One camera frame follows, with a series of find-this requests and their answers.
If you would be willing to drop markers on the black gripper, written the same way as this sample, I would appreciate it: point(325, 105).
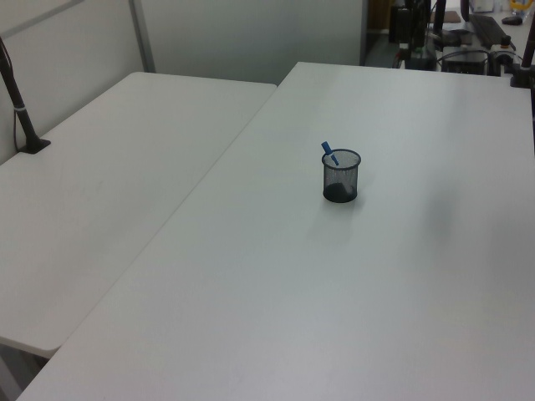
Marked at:
point(411, 21)

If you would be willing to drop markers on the blue capped white marker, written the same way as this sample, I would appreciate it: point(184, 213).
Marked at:
point(330, 153)

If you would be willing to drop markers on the black box with green light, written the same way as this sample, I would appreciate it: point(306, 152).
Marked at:
point(424, 58)

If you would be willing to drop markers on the black monitor stand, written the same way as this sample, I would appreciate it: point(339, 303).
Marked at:
point(439, 18)

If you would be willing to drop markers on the brown mat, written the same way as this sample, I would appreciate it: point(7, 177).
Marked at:
point(451, 16)

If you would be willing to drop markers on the black electronics box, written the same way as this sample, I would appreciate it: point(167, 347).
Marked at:
point(464, 62)

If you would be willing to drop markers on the black keyboard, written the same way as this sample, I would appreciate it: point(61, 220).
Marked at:
point(488, 29)

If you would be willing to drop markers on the white labelled box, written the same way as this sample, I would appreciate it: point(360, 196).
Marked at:
point(481, 5)

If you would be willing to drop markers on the black computer mouse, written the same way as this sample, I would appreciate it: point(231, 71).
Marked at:
point(511, 20)

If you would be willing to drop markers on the yellow object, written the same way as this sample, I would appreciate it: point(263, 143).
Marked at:
point(519, 5)

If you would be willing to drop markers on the black mesh pen cup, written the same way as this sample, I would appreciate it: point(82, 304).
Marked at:
point(340, 193)

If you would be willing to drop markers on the silver camera device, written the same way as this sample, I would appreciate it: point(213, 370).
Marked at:
point(500, 58)

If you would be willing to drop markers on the black clamped camera stand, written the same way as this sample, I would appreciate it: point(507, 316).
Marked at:
point(526, 71)

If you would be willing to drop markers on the grey partition post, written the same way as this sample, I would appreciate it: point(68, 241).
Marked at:
point(142, 37)

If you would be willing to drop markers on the black camera stand with tape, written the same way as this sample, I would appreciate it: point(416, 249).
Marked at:
point(25, 121)

